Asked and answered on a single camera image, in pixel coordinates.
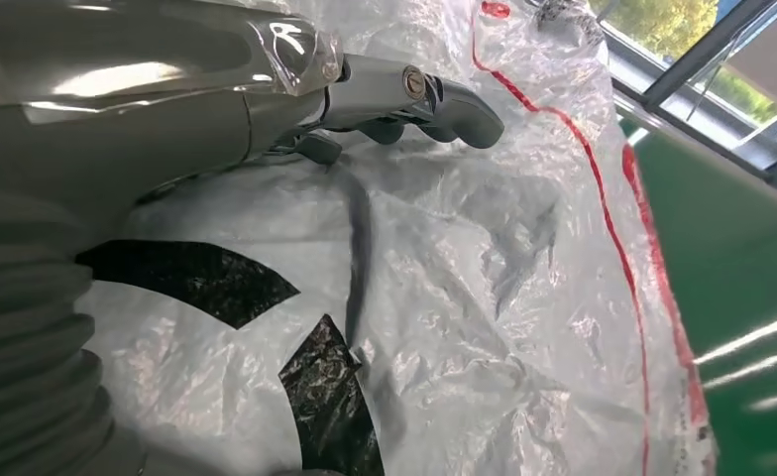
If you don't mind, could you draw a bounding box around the white plastic courier package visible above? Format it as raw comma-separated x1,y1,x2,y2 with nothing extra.
72,0,719,476

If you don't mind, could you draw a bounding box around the green conveyor belt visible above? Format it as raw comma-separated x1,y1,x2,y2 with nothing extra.
617,118,777,476

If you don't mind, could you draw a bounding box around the aluminium conveyor rail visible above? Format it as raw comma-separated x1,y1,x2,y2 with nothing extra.
608,88,777,221

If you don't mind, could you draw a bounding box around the dark window frame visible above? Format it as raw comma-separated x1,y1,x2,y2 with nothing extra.
598,0,777,205

